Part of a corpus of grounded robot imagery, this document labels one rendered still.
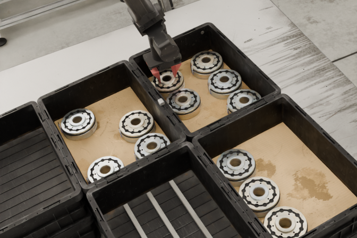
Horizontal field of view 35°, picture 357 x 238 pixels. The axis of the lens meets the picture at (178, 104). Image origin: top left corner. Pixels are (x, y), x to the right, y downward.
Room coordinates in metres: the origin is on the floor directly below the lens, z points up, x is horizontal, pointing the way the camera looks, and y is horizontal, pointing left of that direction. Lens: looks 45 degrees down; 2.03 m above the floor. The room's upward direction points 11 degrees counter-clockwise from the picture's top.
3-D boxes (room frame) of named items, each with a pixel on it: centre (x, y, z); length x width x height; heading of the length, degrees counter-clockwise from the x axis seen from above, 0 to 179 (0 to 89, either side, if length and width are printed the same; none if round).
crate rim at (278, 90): (1.21, -0.08, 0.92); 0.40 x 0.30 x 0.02; 21
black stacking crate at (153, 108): (1.10, 0.20, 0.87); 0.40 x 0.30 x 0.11; 21
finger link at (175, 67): (1.29, 0.01, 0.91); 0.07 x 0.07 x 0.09; 14
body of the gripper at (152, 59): (1.28, 0.02, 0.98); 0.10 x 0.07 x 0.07; 104
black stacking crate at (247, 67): (1.21, -0.08, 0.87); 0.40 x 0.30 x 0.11; 21
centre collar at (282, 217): (0.71, -0.19, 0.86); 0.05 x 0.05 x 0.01
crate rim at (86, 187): (1.10, 0.20, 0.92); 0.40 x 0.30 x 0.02; 21
